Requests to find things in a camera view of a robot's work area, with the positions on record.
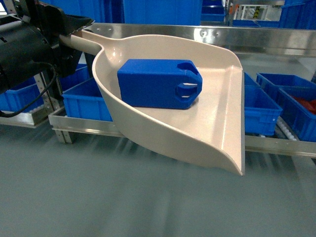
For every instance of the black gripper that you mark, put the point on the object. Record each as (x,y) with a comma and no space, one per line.
(48,23)

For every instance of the blue plastic block part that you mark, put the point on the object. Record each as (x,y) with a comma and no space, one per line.
(159,83)

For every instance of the beige plastic dustpan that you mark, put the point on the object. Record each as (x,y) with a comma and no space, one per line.
(210,133)

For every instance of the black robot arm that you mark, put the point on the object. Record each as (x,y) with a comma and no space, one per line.
(13,59)

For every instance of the stainless steel shelf rack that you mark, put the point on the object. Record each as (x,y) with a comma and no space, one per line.
(273,41)

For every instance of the blue bin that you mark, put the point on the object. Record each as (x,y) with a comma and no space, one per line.
(297,98)
(21,95)
(85,101)
(260,111)

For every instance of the blue bin far left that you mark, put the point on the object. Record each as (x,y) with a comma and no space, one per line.
(21,95)

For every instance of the blue bin far right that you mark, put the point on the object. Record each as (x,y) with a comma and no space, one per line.
(297,98)

